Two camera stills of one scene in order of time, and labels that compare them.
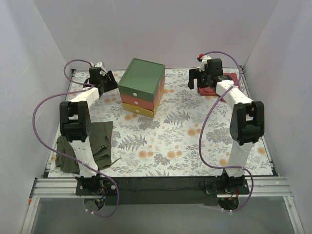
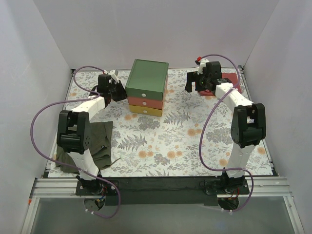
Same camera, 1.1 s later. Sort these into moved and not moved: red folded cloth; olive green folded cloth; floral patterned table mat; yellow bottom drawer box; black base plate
Moved: yellow bottom drawer box
Not moved: black base plate; red folded cloth; floral patterned table mat; olive green folded cloth
